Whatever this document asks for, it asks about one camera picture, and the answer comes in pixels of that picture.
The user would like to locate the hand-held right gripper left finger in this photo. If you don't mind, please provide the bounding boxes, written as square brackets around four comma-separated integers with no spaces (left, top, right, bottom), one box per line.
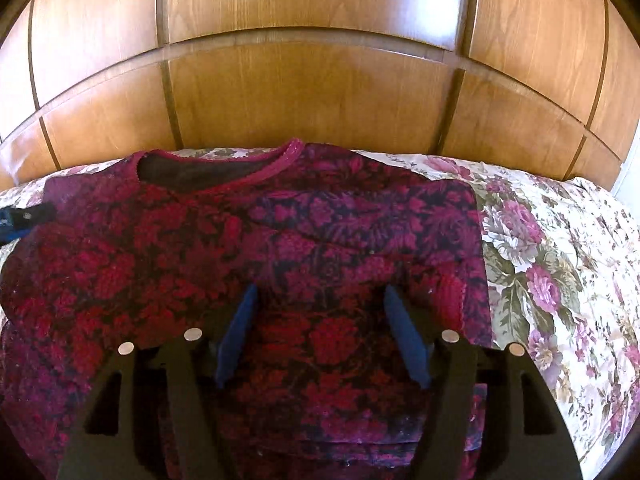
[55,283,259,480]

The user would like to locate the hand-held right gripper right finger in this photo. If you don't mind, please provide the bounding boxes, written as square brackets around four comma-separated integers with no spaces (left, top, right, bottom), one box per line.
[383,284,584,480]

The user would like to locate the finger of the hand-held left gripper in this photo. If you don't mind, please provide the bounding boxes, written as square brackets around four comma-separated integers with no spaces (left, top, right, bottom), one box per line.
[0,203,56,247]

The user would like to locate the dark red floral sweater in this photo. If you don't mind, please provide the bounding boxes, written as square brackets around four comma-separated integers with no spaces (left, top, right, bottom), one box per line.
[0,138,497,480]

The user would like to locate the floral bedspread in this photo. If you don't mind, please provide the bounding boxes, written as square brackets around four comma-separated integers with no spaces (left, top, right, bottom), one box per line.
[0,147,640,480]

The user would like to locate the wooden wardrobe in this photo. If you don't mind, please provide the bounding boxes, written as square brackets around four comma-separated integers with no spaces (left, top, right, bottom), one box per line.
[0,0,640,197]

